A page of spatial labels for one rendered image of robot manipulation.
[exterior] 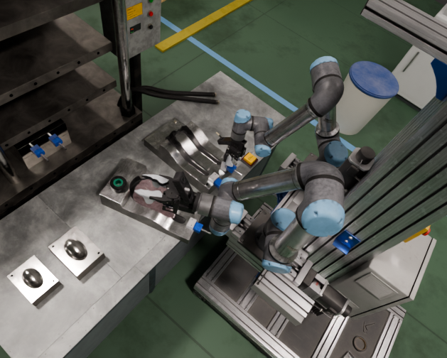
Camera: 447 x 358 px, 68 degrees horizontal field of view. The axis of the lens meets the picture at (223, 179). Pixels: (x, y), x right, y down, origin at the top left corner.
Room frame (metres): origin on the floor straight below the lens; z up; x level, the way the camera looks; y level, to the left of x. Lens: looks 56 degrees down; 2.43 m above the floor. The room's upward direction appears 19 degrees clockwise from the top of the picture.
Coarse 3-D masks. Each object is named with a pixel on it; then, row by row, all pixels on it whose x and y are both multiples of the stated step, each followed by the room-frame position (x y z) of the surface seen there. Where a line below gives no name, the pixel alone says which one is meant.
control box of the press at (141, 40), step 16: (128, 0) 1.51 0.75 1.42; (144, 0) 1.61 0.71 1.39; (160, 0) 1.72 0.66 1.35; (112, 16) 1.48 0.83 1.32; (128, 16) 1.50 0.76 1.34; (144, 16) 1.61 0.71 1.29; (160, 16) 1.72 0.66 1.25; (112, 32) 1.48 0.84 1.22; (128, 32) 1.50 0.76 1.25; (144, 32) 1.61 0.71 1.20; (160, 32) 1.73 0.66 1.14; (112, 48) 1.49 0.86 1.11; (144, 48) 1.61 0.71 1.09
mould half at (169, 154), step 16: (160, 128) 1.24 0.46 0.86; (176, 128) 1.29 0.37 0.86; (192, 128) 1.26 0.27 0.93; (144, 144) 1.13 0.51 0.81; (160, 144) 1.08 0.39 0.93; (192, 144) 1.17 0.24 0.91; (208, 144) 1.23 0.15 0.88; (176, 160) 1.04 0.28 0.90; (208, 160) 1.12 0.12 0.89; (192, 176) 0.98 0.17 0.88; (208, 176) 1.01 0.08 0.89; (224, 176) 1.06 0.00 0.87; (208, 192) 0.94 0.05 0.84
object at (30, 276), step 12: (24, 264) 0.27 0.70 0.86; (36, 264) 0.29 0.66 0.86; (12, 276) 0.21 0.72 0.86; (24, 276) 0.23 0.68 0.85; (36, 276) 0.24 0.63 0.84; (48, 276) 0.26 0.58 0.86; (24, 288) 0.18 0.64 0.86; (36, 288) 0.20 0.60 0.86; (48, 288) 0.21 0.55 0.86; (36, 300) 0.15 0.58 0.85
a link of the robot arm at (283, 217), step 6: (276, 210) 0.72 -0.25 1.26; (282, 210) 0.73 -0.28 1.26; (288, 210) 0.74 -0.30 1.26; (276, 216) 0.69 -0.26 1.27; (282, 216) 0.70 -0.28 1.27; (288, 216) 0.71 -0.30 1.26; (294, 216) 0.72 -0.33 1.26; (270, 222) 0.67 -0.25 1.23; (276, 222) 0.66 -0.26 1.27; (282, 222) 0.67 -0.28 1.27; (288, 222) 0.68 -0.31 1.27; (264, 228) 0.68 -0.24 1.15; (270, 228) 0.65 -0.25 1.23; (276, 228) 0.65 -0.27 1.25; (282, 228) 0.64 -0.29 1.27
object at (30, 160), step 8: (48, 128) 0.92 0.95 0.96; (56, 128) 0.94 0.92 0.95; (64, 128) 0.98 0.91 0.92; (32, 136) 0.84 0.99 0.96; (40, 136) 0.85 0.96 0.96; (48, 136) 0.89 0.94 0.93; (56, 136) 0.93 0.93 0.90; (64, 136) 0.96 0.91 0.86; (16, 144) 0.77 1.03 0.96; (24, 144) 0.78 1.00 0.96; (32, 144) 0.81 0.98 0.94; (40, 144) 0.84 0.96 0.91; (48, 144) 0.88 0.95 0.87; (64, 144) 0.95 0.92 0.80; (16, 152) 0.76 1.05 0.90; (24, 152) 0.76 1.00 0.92; (32, 152) 0.79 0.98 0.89; (48, 152) 0.86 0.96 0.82; (24, 160) 0.74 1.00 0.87; (32, 160) 0.78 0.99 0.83; (40, 160) 0.81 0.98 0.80
